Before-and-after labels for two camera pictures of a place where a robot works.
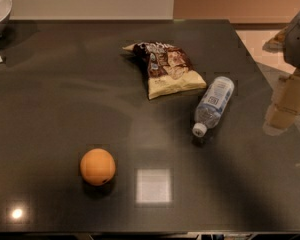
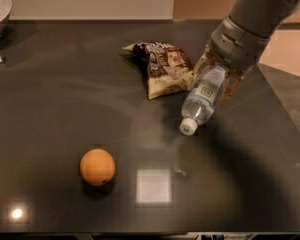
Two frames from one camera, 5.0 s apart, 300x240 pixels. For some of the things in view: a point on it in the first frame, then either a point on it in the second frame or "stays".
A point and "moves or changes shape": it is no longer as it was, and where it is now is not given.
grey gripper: x=298 y=40 -> x=235 y=47
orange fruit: x=97 y=167 stays
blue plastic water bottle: x=213 y=104 moves or changes shape
